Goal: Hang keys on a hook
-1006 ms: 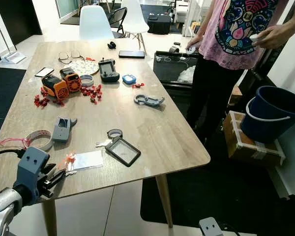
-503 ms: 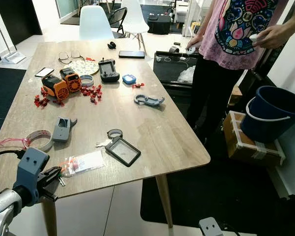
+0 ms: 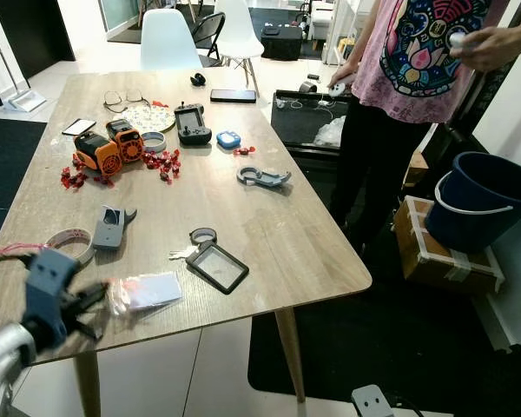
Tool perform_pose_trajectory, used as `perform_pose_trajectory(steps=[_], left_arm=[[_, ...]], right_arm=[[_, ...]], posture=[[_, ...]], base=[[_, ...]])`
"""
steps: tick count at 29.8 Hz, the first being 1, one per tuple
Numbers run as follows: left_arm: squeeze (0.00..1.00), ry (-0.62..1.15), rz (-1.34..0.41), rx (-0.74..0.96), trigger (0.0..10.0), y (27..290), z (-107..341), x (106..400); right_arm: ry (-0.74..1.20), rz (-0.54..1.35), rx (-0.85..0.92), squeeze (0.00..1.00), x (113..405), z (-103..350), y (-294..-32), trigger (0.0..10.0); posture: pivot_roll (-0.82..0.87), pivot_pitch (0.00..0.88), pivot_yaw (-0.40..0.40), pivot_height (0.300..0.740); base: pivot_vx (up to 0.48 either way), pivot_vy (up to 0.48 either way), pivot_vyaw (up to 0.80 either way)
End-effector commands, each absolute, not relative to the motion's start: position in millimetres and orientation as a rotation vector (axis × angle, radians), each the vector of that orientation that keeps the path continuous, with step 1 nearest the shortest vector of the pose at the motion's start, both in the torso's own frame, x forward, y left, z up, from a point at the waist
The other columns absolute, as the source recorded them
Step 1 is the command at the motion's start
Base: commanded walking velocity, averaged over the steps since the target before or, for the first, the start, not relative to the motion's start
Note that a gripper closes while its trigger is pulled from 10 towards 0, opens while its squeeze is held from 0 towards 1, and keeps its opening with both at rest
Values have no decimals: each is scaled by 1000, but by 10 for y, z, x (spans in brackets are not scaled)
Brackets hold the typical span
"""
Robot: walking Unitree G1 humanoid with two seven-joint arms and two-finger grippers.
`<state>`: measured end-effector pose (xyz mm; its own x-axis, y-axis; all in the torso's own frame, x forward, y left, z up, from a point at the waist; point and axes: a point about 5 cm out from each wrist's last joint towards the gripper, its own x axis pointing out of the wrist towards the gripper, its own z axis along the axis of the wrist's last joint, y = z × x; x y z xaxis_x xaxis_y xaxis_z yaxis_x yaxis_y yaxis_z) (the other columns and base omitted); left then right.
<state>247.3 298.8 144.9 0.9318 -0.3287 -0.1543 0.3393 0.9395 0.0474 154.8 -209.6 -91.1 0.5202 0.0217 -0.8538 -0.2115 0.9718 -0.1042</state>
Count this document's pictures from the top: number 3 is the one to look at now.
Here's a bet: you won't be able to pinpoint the clear plastic bag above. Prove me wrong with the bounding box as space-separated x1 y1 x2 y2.
107 272 183 315

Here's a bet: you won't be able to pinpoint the silver key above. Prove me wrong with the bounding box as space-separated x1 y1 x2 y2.
168 246 201 261

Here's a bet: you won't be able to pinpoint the black card holder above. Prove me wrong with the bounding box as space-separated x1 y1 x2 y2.
186 242 250 295

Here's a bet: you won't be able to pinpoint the orange zip tie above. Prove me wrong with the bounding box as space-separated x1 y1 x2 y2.
111 276 153 296

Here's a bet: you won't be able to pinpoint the black equipment case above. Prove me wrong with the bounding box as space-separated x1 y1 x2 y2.
260 24 303 62

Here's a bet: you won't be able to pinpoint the orange black device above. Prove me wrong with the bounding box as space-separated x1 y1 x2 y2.
74 132 122 177
106 119 144 163

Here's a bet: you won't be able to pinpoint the red bead garland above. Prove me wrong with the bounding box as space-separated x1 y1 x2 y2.
59 148 183 192

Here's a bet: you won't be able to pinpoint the thin frame glasses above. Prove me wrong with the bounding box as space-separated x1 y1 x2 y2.
102 89 150 112

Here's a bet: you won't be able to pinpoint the black handheld controller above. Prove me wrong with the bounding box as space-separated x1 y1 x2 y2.
174 103 213 147

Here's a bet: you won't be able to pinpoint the black phone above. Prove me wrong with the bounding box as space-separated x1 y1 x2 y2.
210 89 258 104

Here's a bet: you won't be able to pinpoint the grey printed plastic part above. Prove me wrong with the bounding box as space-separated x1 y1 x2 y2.
93 205 138 253

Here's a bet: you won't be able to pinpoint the small blue device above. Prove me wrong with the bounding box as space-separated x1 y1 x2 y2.
215 130 242 150

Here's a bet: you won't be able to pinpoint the person's right hand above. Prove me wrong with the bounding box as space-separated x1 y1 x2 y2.
334 63 363 95

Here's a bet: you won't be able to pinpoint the black floor mat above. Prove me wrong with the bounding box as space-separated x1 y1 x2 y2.
0 117 49 257
247 148 521 417

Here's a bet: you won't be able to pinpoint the grey plastic carabiner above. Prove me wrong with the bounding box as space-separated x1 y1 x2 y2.
237 166 292 192

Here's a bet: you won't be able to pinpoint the white phone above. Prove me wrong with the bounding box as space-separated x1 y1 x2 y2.
62 118 97 138

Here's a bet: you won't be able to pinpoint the taped cardboard box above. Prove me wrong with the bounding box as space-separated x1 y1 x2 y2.
393 195 506 295

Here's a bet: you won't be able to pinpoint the black storage bin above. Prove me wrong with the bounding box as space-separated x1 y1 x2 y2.
271 89 353 162

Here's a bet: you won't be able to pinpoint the black folding chair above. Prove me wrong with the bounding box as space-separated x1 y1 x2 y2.
189 12 227 66

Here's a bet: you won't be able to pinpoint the wooden table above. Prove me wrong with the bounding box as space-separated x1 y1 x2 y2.
0 69 373 417

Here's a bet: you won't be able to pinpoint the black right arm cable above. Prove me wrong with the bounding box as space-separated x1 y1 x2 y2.
391 398 425 417

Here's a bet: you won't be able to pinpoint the white stand base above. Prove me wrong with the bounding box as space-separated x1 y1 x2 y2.
7 87 49 114

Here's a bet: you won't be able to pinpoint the person's left hand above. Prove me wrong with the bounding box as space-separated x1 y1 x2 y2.
453 19 521 75

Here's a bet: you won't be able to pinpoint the small grey tape roll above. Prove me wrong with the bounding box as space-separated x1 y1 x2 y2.
141 132 168 154

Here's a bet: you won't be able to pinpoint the white plastic chair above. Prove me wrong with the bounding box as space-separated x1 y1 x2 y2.
141 9 202 72
210 0 263 92

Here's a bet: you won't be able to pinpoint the white round patterned trivet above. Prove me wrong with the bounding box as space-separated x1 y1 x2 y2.
122 104 176 136

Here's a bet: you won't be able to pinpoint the pink lanyard cord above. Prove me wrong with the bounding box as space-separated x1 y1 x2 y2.
0 243 49 261

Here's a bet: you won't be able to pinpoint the large white tape roll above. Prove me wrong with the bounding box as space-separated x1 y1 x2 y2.
42 228 96 266

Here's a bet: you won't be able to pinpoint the person in pink shirt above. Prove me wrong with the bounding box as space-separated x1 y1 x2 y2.
328 0 521 255

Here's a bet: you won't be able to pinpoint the dark blue bucket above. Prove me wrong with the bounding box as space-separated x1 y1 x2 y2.
424 152 521 253

